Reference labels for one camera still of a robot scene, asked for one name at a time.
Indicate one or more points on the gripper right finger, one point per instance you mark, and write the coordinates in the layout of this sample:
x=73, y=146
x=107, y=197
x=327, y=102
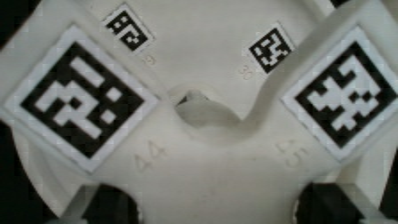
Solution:
x=334, y=204

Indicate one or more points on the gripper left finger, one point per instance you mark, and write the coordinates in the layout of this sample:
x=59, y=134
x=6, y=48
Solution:
x=102, y=206

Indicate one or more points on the white cross table base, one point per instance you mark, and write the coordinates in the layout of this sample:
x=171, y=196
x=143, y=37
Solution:
x=103, y=137

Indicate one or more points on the white cylindrical table leg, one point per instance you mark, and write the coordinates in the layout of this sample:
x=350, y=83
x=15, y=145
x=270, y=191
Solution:
x=199, y=106

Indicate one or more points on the white round table top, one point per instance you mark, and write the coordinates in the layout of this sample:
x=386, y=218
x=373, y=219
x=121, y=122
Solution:
x=212, y=42

